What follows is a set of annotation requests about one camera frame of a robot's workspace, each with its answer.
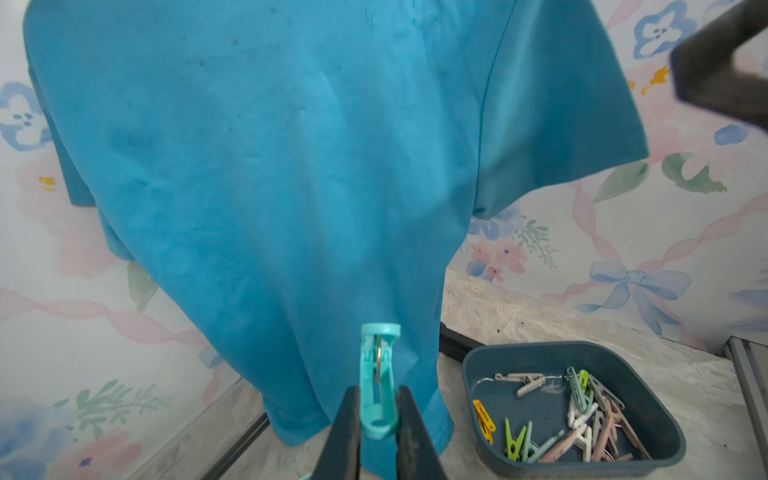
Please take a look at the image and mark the green clothespin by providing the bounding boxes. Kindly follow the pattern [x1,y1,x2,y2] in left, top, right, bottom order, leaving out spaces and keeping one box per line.
[504,419,529,462]

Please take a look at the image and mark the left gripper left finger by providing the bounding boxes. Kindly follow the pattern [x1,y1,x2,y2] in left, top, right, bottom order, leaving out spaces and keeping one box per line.
[309,386,361,480]

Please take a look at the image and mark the bright teal clothespin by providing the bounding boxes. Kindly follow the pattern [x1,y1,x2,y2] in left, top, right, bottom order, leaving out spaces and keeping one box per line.
[359,323,401,440]

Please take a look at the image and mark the black clothes rack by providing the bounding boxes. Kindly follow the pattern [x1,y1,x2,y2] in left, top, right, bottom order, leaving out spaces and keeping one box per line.
[201,322,483,480]

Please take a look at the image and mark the teal t-shirt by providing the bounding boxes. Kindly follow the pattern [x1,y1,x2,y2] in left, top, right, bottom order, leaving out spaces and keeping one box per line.
[23,1,648,451]

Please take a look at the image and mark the dark teal clothespin bin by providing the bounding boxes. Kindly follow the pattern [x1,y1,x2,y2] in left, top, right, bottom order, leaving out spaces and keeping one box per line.
[463,341,687,479]

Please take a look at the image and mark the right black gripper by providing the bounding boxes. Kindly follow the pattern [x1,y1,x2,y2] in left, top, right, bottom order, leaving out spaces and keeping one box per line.
[670,0,767,131]

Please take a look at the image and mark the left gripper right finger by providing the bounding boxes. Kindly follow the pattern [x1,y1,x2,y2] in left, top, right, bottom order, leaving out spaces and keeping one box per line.
[396,386,448,480]

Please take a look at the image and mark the yellow clothespin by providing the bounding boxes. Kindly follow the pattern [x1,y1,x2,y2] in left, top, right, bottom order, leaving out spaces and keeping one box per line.
[472,399,496,445]

